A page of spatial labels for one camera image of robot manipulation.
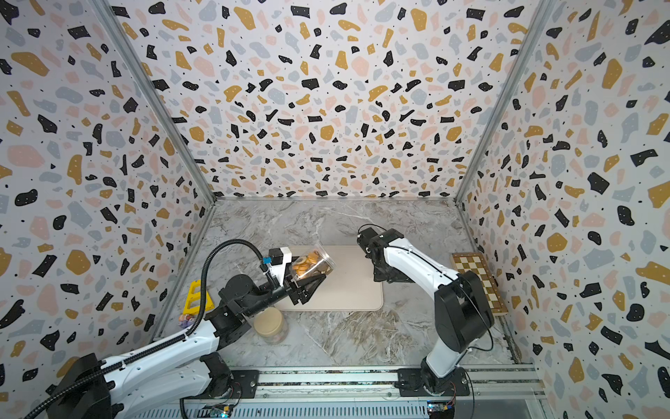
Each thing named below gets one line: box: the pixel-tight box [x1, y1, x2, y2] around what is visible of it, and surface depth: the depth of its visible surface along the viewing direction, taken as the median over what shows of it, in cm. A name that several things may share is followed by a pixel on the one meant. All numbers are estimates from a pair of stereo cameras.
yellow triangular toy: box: [183, 279, 215, 316], surface depth 91 cm
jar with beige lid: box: [252, 307, 289, 345], surface depth 76 cm
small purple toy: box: [177, 314, 195, 330], surface depth 85 cm
